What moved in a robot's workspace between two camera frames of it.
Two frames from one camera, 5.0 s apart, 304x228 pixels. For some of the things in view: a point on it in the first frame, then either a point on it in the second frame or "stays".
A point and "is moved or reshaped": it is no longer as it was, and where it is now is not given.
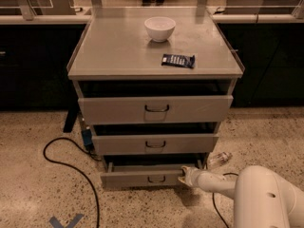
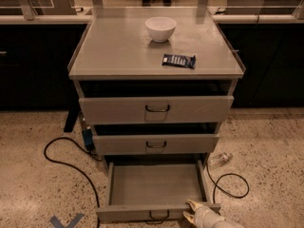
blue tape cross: (56, 223) stays
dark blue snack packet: (179, 60) stays
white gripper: (192, 176) → (204, 215)
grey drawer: (143, 177) is moved or reshaped
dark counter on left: (35, 51) stays
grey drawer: (156, 109) stays
